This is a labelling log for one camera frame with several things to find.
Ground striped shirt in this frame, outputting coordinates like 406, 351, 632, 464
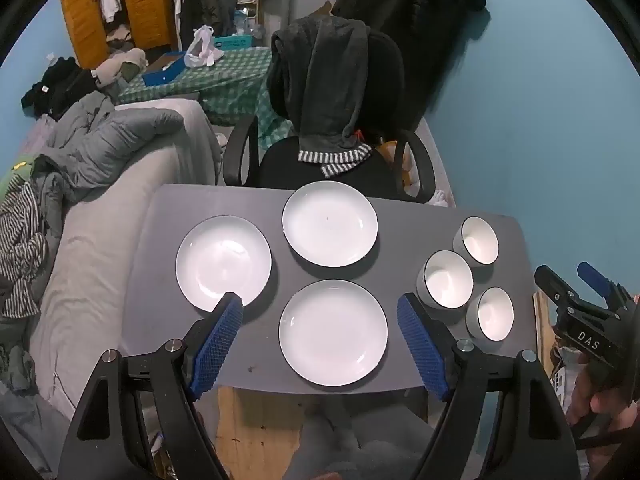
0, 175, 63, 318

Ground person's right hand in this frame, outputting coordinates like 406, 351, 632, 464
566, 352, 640, 436

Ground white bowl with dark rim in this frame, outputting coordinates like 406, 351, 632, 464
452, 216, 500, 266
416, 249, 475, 310
465, 286, 515, 342

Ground dark clothes on rack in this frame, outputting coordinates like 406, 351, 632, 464
177, 0, 236, 51

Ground person's legs in grey trousers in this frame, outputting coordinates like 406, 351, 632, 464
282, 405, 436, 480

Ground green checkered tablecloth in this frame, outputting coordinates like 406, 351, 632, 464
117, 46, 296, 141

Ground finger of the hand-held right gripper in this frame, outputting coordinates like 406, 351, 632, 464
576, 261, 640, 318
534, 266, 583, 321

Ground white plate with dark rim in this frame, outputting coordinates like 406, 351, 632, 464
175, 215, 273, 313
278, 279, 389, 388
281, 180, 379, 268

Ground dark grey hoodie striped cuffs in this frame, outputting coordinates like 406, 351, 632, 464
271, 16, 373, 179

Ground beige plush cloth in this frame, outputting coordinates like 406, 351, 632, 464
92, 48, 148, 88

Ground blue box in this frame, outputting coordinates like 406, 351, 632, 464
141, 51, 188, 87

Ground black clothes pile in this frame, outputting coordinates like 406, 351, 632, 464
21, 56, 101, 121

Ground grey puffer jacket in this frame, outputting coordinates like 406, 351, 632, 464
32, 92, 185, 191

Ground white plastic bag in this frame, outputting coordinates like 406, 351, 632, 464
184, 25, 223, 68

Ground grey green cloth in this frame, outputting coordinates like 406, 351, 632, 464
0, 305, 36, 396

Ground black hanging jacket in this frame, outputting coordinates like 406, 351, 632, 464
331, 0, 487, 133

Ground orange wooden wardrobe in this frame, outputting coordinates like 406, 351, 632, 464
59, 0, 181, 71

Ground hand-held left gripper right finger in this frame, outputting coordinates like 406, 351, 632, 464
396, 292, 581, 480

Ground black office chair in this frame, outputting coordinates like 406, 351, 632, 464
222, 27, 437, 206

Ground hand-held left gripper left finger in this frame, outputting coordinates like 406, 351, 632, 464
56, 291, 244, 480

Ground blue crate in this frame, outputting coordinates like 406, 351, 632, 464
212, 34, 257, 52

